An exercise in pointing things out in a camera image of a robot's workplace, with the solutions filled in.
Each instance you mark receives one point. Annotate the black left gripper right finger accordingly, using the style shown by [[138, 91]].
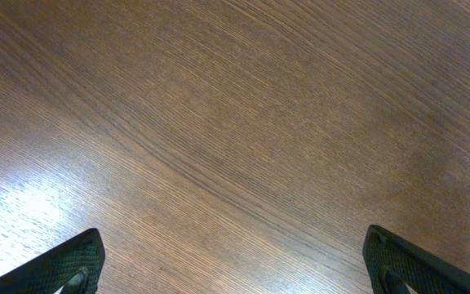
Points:
[[396, 265]]

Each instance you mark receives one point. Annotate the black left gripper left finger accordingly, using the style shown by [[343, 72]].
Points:
[[71, 267]]

